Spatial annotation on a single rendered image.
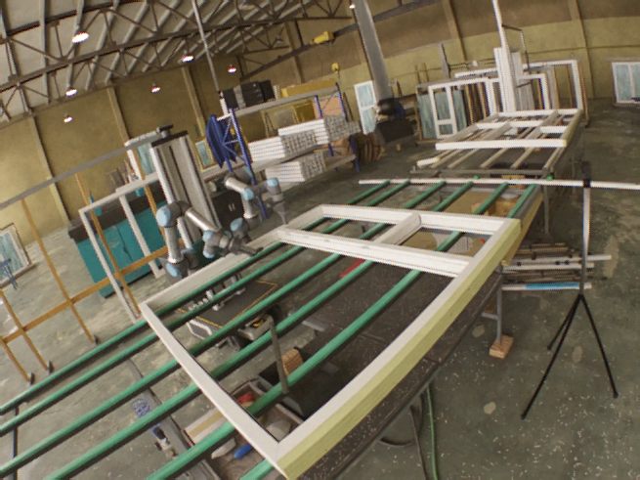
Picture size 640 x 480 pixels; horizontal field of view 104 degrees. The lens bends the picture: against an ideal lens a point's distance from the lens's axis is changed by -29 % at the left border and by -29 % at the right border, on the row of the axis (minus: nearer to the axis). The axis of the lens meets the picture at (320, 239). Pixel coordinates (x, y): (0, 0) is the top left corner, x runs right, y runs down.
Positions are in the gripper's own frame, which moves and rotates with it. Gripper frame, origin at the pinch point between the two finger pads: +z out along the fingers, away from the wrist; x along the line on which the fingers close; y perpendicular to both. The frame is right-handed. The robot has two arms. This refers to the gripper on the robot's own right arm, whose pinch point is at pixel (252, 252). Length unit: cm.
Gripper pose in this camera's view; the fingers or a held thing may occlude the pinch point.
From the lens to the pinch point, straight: 216.1
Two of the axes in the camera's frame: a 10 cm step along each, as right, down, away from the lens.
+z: 9.2, 3.6, 1.8
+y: 2.0, -8.1, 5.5
